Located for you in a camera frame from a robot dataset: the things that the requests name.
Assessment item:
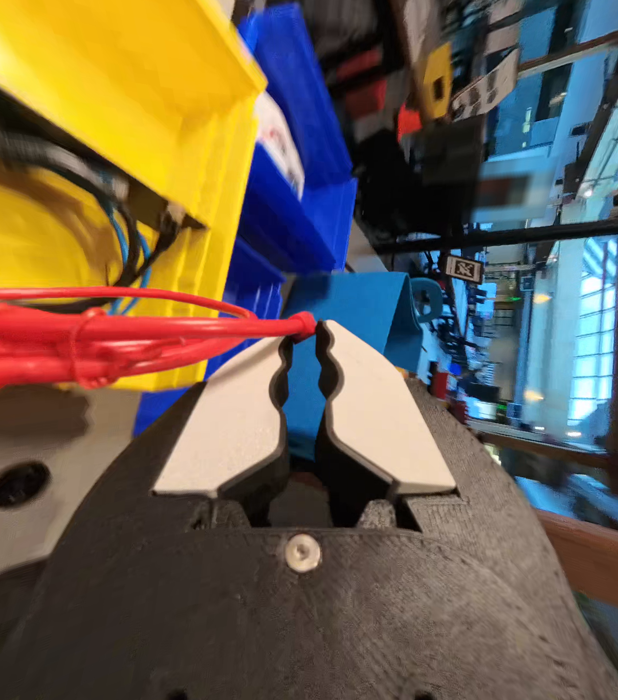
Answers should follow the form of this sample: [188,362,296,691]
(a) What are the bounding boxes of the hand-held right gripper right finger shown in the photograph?
[316,321,458,498]

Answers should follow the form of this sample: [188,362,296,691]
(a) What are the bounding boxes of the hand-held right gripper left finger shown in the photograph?
[153,334,291,501]

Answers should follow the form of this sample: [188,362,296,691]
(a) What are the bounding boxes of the red ethernet cable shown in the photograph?
[0,287,321,400]

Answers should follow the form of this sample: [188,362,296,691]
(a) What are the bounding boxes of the blue ethernet cable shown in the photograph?
[107,203,157,318]

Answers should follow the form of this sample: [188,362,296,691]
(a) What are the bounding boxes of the blue plastic bin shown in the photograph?
[134,0,359,438]

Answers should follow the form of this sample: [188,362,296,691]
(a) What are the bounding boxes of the black ethernet cable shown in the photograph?
[0,126,195,318]

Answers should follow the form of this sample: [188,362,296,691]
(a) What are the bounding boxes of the yellow plastic bin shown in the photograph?
[0,0,269,392]

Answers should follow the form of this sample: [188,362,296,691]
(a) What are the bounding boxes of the blue plastic bins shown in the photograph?
[282,272,446,460]

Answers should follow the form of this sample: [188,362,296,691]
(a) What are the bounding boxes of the black and white tag board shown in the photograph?
[446,255,485,283]

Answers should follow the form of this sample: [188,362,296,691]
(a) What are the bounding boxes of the black metal pole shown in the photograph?
[375,214,618,254]

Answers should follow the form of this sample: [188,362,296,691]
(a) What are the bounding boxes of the yellow box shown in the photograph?
[416,44,454,119]

